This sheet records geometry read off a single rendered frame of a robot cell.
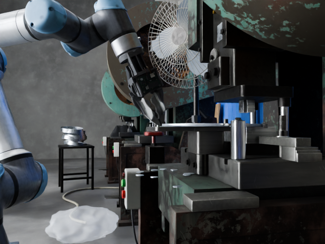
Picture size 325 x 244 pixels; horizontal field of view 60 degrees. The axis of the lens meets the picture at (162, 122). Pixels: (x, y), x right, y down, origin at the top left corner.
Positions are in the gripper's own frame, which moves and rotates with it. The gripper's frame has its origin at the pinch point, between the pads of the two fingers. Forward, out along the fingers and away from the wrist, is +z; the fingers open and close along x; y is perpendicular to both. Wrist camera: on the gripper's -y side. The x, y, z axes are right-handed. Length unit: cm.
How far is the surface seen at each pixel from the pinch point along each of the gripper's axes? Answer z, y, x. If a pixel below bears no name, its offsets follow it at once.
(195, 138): 8.1, 3.7, 6.6
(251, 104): 6.7, 4.0, 26.6
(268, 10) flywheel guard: -11.8, 38.9, 14.5
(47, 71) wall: -173, -664, -52
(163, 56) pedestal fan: -27, -85, 39
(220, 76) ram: -4.5, 5.9, 19.8
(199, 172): 16.6, 5.7, 3.2
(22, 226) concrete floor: 43, -165, -96
